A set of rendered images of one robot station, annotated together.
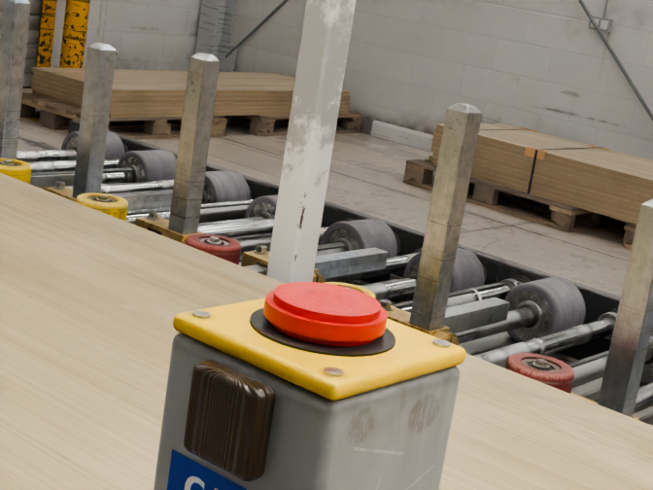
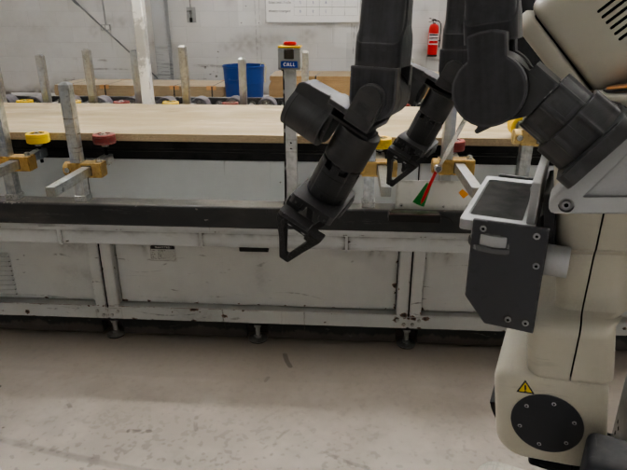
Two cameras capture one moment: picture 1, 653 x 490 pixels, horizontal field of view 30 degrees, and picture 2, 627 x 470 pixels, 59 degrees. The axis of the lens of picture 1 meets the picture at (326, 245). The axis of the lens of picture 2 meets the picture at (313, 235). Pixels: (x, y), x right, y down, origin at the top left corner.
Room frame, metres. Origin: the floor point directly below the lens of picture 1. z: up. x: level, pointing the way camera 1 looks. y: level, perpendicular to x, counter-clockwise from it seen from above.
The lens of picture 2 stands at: (-1.17, 0.97, 1.31)
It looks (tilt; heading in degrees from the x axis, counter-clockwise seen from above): 22 degrees down; 326
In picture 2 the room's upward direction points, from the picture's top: straight up
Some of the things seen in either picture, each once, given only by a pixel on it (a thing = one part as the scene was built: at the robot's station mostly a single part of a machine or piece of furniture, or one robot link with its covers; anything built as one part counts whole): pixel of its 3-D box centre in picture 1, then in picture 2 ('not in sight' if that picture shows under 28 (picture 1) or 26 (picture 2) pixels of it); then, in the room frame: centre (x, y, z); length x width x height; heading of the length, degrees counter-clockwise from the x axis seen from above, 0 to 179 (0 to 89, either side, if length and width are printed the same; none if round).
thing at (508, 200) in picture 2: not in sight; (522, 229); (-0.67, 0.23, 0.99); 0.28 x 0.16 x 0.22; 121
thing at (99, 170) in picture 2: not in sight; (85, 169); (0.82, 0.56, 0.81); 0.14 x 0.06 x 0.05; 52
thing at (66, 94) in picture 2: not in sight; (76, 154); (0.84, 0.58, 0.87); 0.04 x 0.04 x 0.48; 52
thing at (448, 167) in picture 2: not in sight; (452, 165); (0.05, -0.42, 0.85); 0.14 x 0.06 x 0.05; 52
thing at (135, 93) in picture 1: (204, 92); not in sight; (8.50, 1.01, 0.23); 2.41 x 0.77 x 0.17; 144
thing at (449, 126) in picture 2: not in sight; (448, 139); (0.06, -0.40, 0.93); 0.04 x 0.04 x 0.48; 52
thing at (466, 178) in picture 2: not in sight; (462, 172); (-0.02, -0.39, 0.84); 0.43 x 0.03 x 0.04; 142
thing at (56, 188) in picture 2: not in sight; (83, 173); (0.77, 0.58, 0.81); 0.43 x 0.03 x 0.04; 142
